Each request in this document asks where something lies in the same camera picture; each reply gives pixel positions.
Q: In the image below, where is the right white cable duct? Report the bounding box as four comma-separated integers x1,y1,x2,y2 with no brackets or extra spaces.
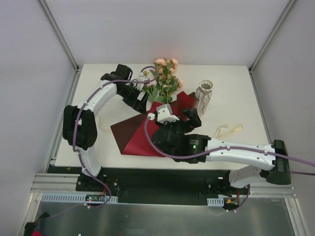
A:
207,197,224,207

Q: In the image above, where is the left aluminium frame post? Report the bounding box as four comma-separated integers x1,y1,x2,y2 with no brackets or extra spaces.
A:
37,0,80,72

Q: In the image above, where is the pink artificial flower bunch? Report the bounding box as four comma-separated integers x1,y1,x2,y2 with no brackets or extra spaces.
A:
141,59,183,103

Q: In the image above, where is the white cable duct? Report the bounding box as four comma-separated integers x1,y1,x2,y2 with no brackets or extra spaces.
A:
207,197,224,207
41,193,118,204

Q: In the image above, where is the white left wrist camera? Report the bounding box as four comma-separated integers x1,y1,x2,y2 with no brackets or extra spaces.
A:
137,70,154,81

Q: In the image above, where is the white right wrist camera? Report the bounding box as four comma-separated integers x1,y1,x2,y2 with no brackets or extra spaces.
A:
147,104,180,124

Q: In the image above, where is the aluminium front rail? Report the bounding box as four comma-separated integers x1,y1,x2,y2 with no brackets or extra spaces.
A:
31,172,83,194

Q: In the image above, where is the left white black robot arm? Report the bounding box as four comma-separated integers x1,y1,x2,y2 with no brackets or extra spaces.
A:
63,73,149,191

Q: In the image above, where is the beige faceted vase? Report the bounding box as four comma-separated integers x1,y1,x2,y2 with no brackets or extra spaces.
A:
195,80,214,116

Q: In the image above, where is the red wrapping paper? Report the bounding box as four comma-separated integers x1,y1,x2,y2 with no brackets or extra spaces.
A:
110,90,200,158

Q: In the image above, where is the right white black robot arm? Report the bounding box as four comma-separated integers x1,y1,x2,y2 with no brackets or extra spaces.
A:
144,105,291,194

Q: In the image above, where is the left white cable duct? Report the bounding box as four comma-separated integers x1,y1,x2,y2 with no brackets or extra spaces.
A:
41,193,118,204

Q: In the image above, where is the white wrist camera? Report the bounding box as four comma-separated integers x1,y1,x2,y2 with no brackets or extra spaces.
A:
137,70,154,81
147,104,180,124

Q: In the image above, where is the red black object corner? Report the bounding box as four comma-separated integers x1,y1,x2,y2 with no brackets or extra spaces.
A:
23,212,50,236

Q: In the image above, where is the cream printed ribbon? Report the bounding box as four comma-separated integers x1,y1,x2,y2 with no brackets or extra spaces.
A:
214,124,244,139

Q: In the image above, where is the right aluminium frame post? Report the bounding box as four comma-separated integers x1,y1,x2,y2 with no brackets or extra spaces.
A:
248,0,300,74

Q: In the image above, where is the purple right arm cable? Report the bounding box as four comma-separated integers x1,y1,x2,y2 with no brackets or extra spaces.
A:
143,115,315,176

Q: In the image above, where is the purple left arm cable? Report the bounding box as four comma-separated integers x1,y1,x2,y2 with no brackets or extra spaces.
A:
72,65,159,209

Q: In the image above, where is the shiny metal floor sheet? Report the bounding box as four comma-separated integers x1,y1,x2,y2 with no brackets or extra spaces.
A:
36,198,294,236

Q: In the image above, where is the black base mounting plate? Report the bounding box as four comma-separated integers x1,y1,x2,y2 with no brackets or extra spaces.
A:
75,167,255,204

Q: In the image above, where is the aluminium frame post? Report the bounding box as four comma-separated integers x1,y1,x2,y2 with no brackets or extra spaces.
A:
248,0,300,74
37,0,80,72

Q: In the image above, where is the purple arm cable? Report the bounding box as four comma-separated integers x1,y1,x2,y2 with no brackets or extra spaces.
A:
143,115,315,176
72,65,159,209

